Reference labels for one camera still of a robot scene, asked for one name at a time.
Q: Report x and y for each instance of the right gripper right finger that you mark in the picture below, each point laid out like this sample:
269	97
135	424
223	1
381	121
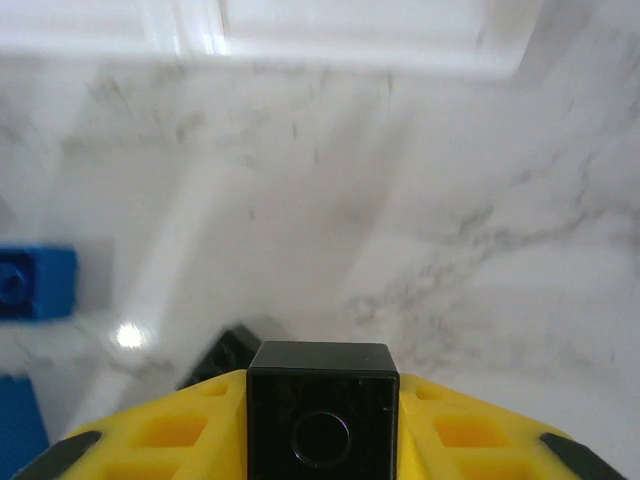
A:
475	440

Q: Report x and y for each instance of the black lego brick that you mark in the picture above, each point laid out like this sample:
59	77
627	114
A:
320	395
230	350

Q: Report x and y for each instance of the blue lego brick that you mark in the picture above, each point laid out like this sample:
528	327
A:
20	420
40	280

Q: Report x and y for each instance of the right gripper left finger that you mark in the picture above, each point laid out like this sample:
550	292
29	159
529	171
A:
150	440

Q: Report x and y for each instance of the clear three-compartment container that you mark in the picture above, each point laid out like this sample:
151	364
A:
350	30

